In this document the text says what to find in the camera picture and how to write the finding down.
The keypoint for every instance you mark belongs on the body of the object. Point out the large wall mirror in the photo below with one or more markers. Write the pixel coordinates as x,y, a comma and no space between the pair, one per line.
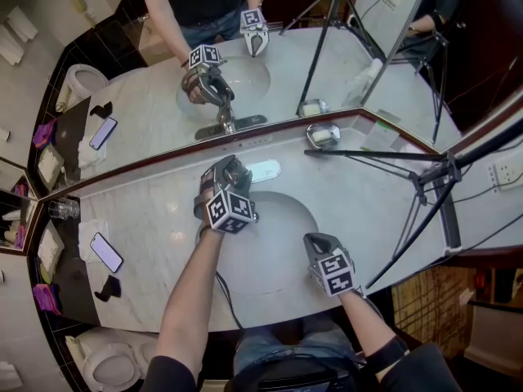
163,96

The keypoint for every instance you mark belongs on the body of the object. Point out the angled side mirror panel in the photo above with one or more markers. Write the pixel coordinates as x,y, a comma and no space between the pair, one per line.
449,55
16,210

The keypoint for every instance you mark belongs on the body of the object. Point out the long black bar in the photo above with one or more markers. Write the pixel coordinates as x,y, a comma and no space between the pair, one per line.
448,219

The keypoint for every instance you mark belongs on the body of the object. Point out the black armband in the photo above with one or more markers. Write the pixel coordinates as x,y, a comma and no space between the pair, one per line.
388,353

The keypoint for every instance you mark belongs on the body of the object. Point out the black folded phone holder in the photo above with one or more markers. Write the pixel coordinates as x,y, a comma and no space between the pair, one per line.
109,288

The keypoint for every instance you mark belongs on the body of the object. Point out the person's left hand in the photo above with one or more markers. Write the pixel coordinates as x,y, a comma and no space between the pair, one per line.
207,180

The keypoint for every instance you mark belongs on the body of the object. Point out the white sink basin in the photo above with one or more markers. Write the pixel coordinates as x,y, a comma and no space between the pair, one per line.
278,243

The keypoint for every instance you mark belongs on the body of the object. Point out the purple packets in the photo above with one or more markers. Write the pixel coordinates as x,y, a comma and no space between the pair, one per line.
46,298

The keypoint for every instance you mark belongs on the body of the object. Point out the metal soap dish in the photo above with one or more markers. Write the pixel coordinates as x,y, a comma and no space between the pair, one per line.
323,136

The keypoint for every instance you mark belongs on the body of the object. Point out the chrome faucet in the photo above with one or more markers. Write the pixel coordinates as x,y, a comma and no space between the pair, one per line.
265,170

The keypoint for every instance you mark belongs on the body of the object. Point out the clear drinking glass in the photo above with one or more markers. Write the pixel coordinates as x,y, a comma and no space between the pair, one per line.
71,208
57,208

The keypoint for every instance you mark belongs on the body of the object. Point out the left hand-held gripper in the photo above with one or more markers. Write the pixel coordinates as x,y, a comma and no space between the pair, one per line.
229,212

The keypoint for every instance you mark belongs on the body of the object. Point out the person's right forearm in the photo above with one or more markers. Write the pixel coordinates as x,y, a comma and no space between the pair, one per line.
363,321

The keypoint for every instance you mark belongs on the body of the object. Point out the black chest-mounted device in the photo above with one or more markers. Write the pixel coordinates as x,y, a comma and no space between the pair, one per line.
302,380

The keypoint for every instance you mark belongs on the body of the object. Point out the white amenity tray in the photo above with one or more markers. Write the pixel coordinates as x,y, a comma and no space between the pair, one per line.
50,247

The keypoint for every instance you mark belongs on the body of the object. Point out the black light tripod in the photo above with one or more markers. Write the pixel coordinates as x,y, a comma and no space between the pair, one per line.
433,174

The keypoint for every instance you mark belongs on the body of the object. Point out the white wall paper holder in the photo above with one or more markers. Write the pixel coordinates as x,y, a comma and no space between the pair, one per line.
10,374

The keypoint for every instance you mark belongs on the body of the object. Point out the person's left forearm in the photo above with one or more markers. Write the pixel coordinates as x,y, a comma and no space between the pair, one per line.
188,300

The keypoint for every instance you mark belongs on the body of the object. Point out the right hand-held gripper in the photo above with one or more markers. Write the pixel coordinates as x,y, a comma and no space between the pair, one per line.
335,274

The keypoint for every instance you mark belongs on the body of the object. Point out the person's dark shirt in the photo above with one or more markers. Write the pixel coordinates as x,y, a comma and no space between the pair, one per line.
425,370

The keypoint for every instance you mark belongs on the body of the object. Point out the dark smartphone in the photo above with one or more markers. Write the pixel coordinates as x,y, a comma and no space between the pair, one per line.
106,252

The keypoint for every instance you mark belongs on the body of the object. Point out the person's blue jeans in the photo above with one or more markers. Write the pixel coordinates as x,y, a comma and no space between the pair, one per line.
261,345

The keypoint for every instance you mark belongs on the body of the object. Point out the green packet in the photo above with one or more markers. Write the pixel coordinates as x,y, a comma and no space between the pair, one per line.
45,271

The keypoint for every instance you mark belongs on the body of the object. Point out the white toilet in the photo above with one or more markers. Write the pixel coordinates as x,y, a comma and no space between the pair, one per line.
106,366

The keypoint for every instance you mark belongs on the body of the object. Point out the white folded hand towel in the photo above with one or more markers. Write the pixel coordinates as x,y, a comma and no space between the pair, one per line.
88,231

